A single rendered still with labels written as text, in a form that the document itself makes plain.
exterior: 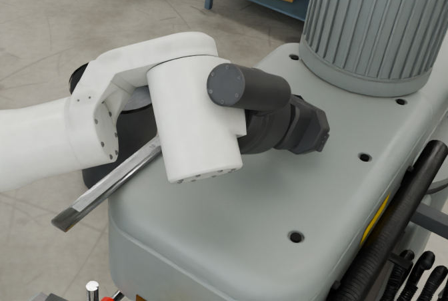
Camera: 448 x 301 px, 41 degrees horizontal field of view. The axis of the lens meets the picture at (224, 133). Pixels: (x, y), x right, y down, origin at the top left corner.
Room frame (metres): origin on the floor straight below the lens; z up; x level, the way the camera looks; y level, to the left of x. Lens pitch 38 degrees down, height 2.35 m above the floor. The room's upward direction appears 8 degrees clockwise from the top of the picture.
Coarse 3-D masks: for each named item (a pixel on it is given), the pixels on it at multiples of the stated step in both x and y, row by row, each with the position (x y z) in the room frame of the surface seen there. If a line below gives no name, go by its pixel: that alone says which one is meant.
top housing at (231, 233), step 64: (256, 64) 0.77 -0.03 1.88; (384, 128) 0.64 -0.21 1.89; (128, 192) 0.45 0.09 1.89; (192, 192) 0.47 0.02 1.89; (256, 192) 0.48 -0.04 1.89; (320, 192) 0.50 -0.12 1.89; (384, 192) 0.55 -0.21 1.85; (128, 256) 0.42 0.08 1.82; (192, 256) 0.39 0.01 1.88; (256, 256) 0.39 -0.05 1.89; (320, 256) 0.40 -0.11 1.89
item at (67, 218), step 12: (156, 144) 0.53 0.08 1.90; (132, 156) 0.50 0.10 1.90; (144, 156) 0.51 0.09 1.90; (120, 168) 0.48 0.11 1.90; (132, 168) 0.48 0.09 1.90; (108, 180) 0.46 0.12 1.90; (120, 180) 0.46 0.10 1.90; (96, 192) 0.44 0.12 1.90; (108, 192) 0.44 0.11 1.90; (72, 204) 0.42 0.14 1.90; (84, 204) 0.42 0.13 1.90; (96, 204) 0.42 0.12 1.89; (60, 216) 0.40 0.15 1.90; (72, 216) 0.40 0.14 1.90; (84, 216) 0.41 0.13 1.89; (60, 228) 0.39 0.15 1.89
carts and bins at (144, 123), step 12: (72, 84) 2.45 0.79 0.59; (132, 96) 2.54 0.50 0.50; (144, 96) 2.55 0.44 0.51; (132, 108) 2.43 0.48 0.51; (144, 108) 2.30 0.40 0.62; (120, 120) 2.24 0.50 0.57; (132, 120) 2.27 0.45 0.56; (144, 120) 2.31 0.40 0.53; (120, 132) 2.25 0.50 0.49; (132, 132) 2.27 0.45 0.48; (144, 132) 2.32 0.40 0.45; (156, 132) 2.44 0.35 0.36; (120, 144) 2.25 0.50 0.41; (132, 144) 2.28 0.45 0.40; (144, 144) 2.33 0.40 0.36; (120, 156) 2.26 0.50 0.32; (96, 168) 2.27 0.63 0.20; (108, 168) 2.25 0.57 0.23; (84, 180) 2.35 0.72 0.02; (96, 180) 2.28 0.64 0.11
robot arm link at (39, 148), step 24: (0, 120) 0.39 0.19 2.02; (24, 120) 0.39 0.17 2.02; (48, 120) 0.39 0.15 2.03; (0, 144) 0.37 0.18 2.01; (24, 144) 0.37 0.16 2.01; (48, 144) 0.37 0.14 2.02; (0, 168) 0.36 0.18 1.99; (24, 168) 0.36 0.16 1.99; (48, 168) 0.37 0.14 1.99; (72, 168) 0.37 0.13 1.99
